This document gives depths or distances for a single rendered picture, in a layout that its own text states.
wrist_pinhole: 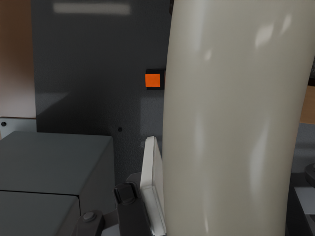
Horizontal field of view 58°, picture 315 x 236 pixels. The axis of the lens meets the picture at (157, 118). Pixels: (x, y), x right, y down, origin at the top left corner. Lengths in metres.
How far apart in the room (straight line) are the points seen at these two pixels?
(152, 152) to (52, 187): 0.66
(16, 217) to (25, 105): 0.55
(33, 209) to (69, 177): 0.15
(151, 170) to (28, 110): 1.06
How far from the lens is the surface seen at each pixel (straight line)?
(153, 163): 0.17
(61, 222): 0.70
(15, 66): 1.17
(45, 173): 0.89
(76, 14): 1.04
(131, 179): 0.17
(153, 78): 0.99
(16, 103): 1.21
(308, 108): 0.98
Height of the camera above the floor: 0.99
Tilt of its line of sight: 70 degrees down
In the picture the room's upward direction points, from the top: 167 degrees counter-clockwise
